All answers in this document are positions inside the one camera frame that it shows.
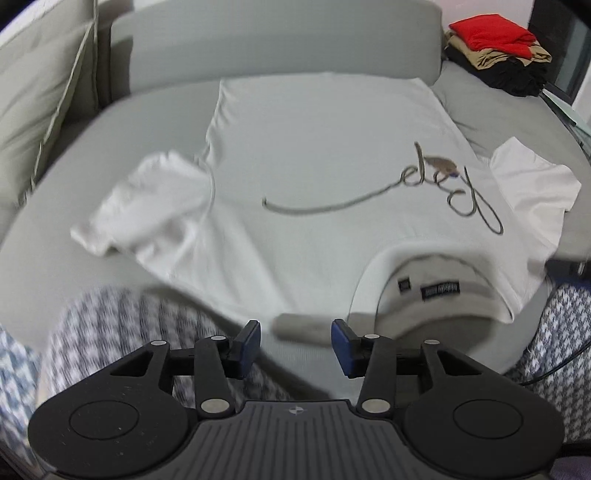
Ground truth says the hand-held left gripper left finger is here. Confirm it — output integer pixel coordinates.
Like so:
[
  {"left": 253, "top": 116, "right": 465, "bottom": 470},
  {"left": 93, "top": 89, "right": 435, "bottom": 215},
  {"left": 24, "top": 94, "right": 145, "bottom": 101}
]
[{"left": 108, "top": 320, "right": 262, "bottom": 418}]

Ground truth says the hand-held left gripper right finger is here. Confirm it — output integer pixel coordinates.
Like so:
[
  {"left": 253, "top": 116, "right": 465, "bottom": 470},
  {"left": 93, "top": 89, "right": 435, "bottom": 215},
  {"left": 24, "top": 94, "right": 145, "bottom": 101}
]
[{"left": 331, "top": 318, "right": 483, "bottom": 418}]

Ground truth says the white t-shirt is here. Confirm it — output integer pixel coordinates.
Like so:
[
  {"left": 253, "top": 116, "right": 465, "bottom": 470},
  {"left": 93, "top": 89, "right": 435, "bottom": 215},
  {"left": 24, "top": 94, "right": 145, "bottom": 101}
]
[{"left": 70, "top": 76, "right": 583, "bottom": 344}]

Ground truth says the grey sofa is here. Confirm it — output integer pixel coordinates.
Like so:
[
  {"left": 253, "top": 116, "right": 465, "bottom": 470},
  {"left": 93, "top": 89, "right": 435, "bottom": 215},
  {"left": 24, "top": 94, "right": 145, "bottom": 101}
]
[{"left": 0, "top": 0, "right": 591, "bottom": 402}]

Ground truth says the black folded garment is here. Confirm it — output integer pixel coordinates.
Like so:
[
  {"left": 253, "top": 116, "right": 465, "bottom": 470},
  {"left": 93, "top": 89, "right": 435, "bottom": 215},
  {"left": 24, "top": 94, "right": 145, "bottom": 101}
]
[{"left": 443, "top": 46, "right": 552, "bottom": 97}]

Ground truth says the grey sofa cushion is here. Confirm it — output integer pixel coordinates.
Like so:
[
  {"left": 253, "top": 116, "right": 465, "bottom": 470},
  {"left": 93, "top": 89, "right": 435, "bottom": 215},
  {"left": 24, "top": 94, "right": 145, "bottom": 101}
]
[{"left": 0, "top": 0, "right": 100, "bottom": 222}]

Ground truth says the red folded garment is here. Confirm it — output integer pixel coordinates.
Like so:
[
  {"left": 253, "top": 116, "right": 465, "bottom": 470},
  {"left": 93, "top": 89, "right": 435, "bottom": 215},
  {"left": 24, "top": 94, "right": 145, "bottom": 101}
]
[{"left": 449, "top": 15, "right": 536, "bottom": 60}]

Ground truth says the black cable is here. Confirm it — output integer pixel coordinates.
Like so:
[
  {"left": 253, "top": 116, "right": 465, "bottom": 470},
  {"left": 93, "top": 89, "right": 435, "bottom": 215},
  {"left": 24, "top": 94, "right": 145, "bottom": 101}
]
[{"left": 519, "top": 344, "right": 591, "bottom": 386}]

